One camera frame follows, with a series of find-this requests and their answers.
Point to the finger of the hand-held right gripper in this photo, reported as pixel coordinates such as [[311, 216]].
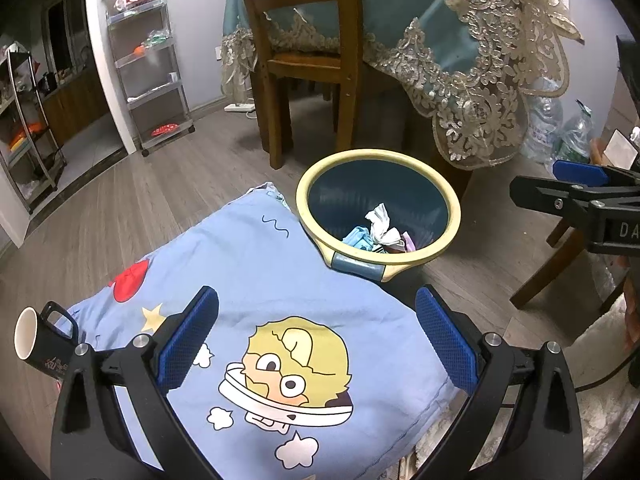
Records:
[[580, 172], [545, 192]]

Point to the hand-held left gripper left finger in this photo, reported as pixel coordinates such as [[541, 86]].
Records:
[[190, 340]]

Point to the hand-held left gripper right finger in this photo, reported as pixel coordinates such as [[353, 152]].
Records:
[[447, 345]]

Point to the pink packet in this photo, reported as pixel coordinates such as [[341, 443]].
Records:
[[409, 242]]

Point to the blue face mask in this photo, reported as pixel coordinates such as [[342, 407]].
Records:
[[357, 237]]

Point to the blue bin with yellow rim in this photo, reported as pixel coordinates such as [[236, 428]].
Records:
[[350, 190]]

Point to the person's right hand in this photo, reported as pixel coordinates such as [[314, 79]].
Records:
[[632, 315]]

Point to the clear plastic water bottle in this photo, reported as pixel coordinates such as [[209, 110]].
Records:
[[542, 130], [575, 135]]

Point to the wooden chair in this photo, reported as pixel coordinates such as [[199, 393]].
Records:
[[300, 65], [550, 270]]

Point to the blue printed blanket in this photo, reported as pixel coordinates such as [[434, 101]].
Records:
[[250, 270]]

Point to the black mug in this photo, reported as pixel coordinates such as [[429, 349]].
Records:
[[45, 350]]

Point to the red flat item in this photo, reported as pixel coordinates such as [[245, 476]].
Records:
[[164, 129]]

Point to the teal tablecloth with lace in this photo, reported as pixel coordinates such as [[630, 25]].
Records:
[[425, 10]]

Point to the metal shelving rack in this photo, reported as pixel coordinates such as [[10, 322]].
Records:
[[50, 170]]

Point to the white power strip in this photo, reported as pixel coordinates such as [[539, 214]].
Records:
[[240, 107]]

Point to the wooden kitchen cabinet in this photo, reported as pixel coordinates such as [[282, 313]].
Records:
[[75, 105]]

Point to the orange items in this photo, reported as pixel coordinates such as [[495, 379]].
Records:
[[25, 136]]

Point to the grey trolley cart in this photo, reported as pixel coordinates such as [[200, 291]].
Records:
[[150, 58]]

